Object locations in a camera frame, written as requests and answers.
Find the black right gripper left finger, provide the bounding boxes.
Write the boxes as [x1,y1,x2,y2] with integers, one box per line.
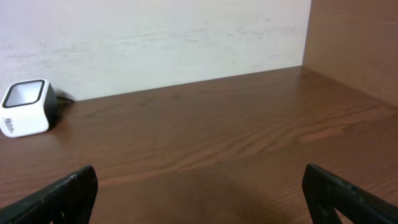
[1,166,98,224]

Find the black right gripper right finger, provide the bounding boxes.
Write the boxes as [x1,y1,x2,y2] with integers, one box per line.
[302,164,397,224]

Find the white barcode scanner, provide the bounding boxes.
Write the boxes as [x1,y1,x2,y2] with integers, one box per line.
[1,78,58,138]

